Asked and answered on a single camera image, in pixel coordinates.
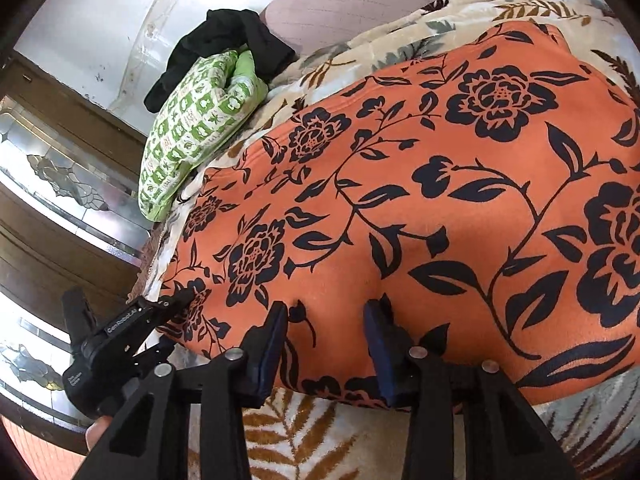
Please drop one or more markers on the green checkered pillow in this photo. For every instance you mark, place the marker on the green checkered pillow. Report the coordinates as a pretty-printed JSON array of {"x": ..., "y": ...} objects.
[{"x": 195, "y": 130}]

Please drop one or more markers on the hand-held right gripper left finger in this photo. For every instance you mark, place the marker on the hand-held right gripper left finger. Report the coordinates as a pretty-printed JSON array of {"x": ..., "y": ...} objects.
[{"x": 272, "y": 350}]

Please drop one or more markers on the brown lace cloth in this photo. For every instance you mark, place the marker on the brown lace cloth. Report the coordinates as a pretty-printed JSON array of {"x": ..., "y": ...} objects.
[{"x": 150, "y": 265}]

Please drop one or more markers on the cream leaf print blanket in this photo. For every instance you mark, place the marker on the cream leaf print blanket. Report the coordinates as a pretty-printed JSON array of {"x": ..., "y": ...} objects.
[{"x": 310, "y": 440}]

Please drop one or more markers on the orange black floral shirt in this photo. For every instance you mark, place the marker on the orange black floral shirt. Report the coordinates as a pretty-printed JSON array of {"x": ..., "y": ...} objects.
[{"x": 450, "y": 210}]

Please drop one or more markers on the pink sofa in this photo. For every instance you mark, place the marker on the pink sofa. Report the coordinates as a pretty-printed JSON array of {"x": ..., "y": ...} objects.
[{"x": 380, "y": 0}]

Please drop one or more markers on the wooden door with glass panel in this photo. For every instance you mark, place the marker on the wooden door with glass panel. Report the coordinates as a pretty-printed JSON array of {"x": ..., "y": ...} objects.
[{"x": 60, "y": 200}]

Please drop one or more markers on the black garment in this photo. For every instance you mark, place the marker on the black garment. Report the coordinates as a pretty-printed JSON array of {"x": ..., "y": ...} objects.
[{"x": 230, "y": 40}]

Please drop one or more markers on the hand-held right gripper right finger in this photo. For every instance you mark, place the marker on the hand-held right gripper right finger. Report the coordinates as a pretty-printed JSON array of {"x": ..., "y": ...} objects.
[{"x": 381, "y": 360}]

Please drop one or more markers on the person's left hand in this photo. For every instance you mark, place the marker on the person's left hand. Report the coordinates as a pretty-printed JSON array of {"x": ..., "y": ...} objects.
[{"x": 97, "y": 432}]

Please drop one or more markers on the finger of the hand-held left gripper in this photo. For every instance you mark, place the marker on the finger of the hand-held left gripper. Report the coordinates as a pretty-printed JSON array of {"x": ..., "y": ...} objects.
[
  {"x": 167, "y": 307},
  {"x": 155, "y": 355}
]

